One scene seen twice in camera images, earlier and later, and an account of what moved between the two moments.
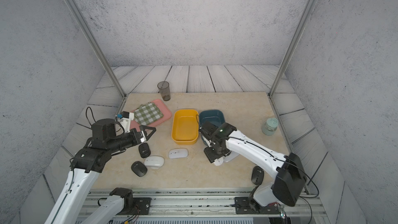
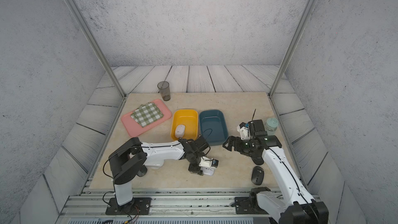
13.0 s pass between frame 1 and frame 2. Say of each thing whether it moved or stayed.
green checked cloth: stayed
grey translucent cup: stayed
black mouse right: stayed
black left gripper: moved
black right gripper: moved
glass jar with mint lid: stayed
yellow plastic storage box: stayed
